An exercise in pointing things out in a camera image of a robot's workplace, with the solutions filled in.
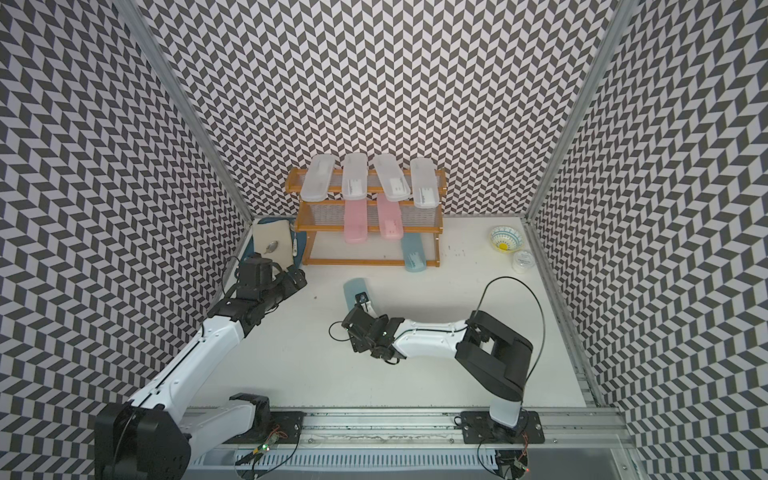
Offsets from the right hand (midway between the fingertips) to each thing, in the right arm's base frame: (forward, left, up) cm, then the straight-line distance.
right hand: (367, 332), depth 87 cm
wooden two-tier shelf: (+28, -2, +14) cm, 31 cm away
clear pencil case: (+39, +16, +27) cm, 50 cm away
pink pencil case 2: (+30, -7, +17) cm, 35 cm away
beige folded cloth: (+41, +42, -1) cm, 59 cm away
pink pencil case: (+32, +4, +15) cm, 35 cm away
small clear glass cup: (+23, -51, +3) cm, 56 cm away
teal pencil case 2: (+29, -15, +1) cm, 32 cm away
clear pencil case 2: (+38, +4, +28) cm, 47 cm away
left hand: (+10, +21, +12) cm, 26 cm away
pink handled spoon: (+32, +37, +1) cm, 50 cm away
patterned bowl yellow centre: (+35, -49, +1) cm, 60 cm away
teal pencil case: (+15, +6, +1) cm, 17 cm away
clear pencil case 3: (+37, -8, +28) cm, 47 cm away
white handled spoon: (+34, +29, 0) cm, 45 cm away
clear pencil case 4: (+31, -17, +28) cm, 45 cm away
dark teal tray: (+27, +27, 0) cm, 38 cm away
